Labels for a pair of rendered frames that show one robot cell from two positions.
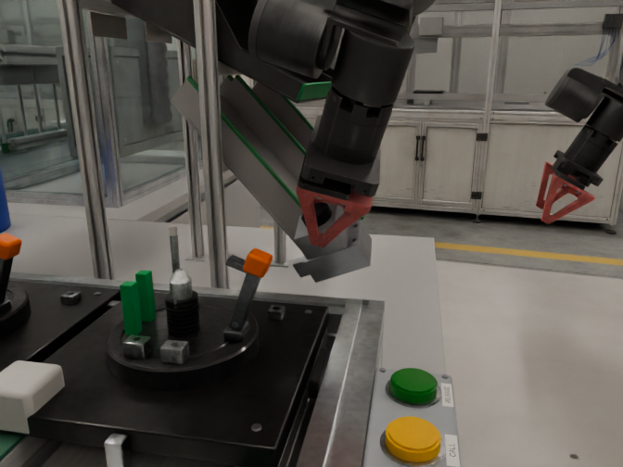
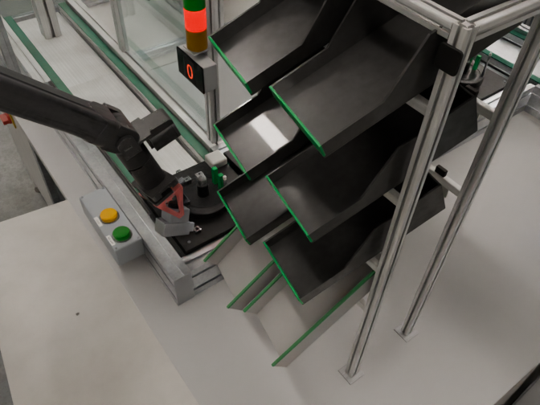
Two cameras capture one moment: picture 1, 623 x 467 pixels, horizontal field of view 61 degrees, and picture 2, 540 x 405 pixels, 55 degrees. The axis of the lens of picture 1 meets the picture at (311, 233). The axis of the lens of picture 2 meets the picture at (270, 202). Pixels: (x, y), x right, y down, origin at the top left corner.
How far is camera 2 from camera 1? 1.42 m
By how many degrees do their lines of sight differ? 102
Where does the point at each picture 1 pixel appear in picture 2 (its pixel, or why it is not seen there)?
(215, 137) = not seen: hidden behind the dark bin
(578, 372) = (87, 382)
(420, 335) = (182, 352)
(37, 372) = (213, 158)
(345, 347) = (161, 239)
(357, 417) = (130, 215)
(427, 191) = not seen: outside the picture
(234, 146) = not seen: hidden behind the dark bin
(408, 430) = (109, 213)
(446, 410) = (107, 234)
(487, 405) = (121, 319)
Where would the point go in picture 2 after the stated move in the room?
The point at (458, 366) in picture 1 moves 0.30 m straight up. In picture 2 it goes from (148, 339) to (124, 257)
